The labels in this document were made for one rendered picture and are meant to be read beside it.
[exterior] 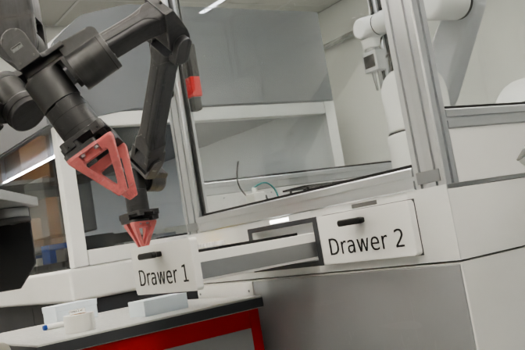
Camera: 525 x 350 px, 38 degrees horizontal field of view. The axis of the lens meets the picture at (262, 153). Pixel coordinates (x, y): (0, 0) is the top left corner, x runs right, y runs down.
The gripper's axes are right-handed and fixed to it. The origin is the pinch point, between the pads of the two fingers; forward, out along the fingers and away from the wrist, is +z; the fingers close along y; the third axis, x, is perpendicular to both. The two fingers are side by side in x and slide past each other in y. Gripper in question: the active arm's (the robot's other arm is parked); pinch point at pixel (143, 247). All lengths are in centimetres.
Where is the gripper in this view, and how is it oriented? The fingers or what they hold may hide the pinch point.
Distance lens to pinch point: 200.2
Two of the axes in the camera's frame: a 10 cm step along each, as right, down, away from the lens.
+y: -6.0, 2.1, 7.7
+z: 1.7, 9.8, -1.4
